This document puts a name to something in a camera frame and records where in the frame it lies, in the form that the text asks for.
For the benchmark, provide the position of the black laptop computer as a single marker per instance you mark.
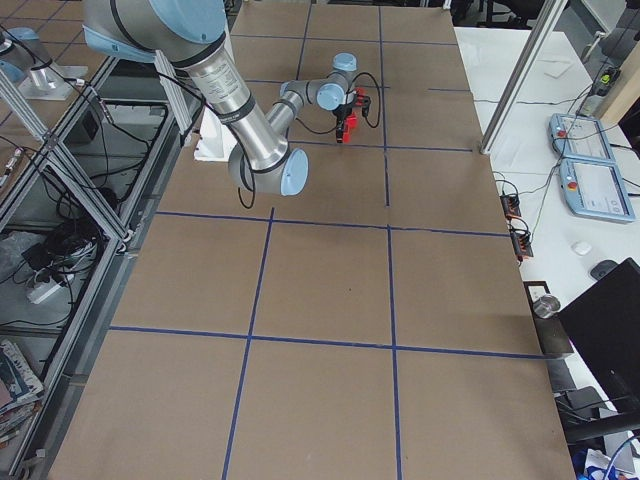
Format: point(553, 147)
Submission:
point(603, 326)

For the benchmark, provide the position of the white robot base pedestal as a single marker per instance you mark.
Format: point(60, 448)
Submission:
point(216, 142)

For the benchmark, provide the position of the lower teach pendant tablet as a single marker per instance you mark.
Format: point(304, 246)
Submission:
point(594, 189)

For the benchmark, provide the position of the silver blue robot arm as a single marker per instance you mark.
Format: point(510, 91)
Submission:
point(192, 34)

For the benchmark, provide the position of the small metal cup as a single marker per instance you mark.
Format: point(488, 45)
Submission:
point(546, 306)

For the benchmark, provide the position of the stack of magazines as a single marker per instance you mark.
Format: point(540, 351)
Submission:
point(21, 391)

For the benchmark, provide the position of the aluminium frame post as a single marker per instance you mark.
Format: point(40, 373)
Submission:
point(547, 20)

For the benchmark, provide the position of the upper teach pendant tablet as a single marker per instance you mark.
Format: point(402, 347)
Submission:
point(580, 137)

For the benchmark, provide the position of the orange black connector box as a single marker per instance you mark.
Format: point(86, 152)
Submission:
point(511, 205)

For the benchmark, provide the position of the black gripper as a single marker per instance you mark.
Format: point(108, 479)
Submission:
point(343, 121)

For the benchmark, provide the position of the grey computer mouse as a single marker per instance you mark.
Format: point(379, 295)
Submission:
point(602, 268)

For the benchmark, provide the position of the teach pendant tablet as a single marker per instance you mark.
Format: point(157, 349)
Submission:
point(594, 189)
point(580, 137)

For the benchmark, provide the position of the white power strip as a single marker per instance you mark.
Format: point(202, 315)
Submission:
point(42, 291)

